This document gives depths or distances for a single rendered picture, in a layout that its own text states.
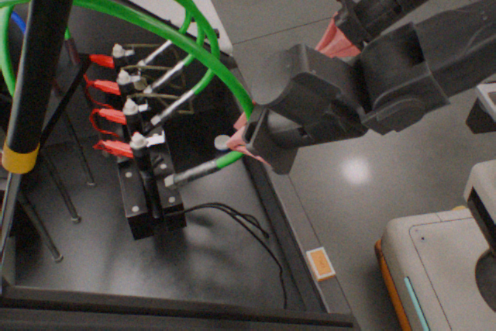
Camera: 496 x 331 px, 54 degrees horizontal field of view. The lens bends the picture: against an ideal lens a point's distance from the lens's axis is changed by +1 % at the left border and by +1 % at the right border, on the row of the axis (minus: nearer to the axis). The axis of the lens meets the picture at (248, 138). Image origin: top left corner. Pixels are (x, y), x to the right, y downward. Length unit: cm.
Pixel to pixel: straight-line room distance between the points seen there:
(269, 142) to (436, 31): 22
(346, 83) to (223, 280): 57
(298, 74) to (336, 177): 173
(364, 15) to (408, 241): 110
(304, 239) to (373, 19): 38
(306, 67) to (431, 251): 132
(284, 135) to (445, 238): 126
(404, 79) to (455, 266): 130
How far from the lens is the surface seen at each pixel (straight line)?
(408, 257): 169
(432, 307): 163
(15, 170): 33
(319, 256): 84
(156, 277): 98
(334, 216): 204
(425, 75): 45
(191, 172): 70
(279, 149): 57
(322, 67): 46
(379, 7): 73
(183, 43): 54
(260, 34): 287
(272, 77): 47
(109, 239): 104
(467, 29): 47
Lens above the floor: 169
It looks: 48 degrees down
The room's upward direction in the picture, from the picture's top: straight up
